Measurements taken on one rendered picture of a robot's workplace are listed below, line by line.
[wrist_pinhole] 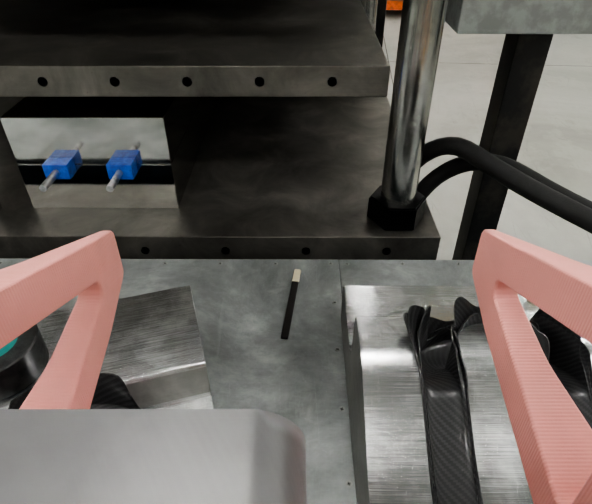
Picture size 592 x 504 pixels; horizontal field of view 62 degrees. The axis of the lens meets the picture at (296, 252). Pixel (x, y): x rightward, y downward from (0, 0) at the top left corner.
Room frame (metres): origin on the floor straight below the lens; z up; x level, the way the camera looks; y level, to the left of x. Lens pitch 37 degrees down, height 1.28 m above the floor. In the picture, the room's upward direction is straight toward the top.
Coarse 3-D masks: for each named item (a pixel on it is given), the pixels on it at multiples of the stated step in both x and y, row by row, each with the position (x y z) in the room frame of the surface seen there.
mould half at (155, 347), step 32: (64, 320) 0.37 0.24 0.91; (128, 320) 0.37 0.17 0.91; (160, 320) 0.36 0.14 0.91; (192, 320) 0.36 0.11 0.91; (128, 352) 0.32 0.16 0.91; (160, 352) 0.32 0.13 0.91; (192, 352) 0.32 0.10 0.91; (32, 384) 0.28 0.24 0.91; (128, 384) 0.29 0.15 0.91; (160, 384) 0.29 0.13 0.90; (192, 384) 0.30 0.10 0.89
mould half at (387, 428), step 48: (384, 288) 0.47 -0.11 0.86; (432, 288) 0.47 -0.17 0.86; (384, 336) 0.32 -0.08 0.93; (480, 336) 0.32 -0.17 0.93; (384, 384) 0.27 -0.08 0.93; (480, 384) 0.27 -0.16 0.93; (384, 432) 0.24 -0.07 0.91; (480, 432) 0.24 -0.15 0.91; (384, 480) 0.20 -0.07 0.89; (480, 480) 0.20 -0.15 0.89
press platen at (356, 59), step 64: (0, 0) 1.30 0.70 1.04; (64, 0) 1.30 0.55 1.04; (128, 0) 1.30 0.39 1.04; (192, 0) 1.29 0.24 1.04; (256, 0) 1.29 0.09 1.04; (320, 0) 1.29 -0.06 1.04; (0, 64) 0.80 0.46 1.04; (64, 64) 0.80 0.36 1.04; (128, 64) 0.80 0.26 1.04; (192, 64) 0.80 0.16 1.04; (256, 64) 0.79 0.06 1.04; (320, 64) 0.79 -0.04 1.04; (384, 64) 0.79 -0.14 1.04
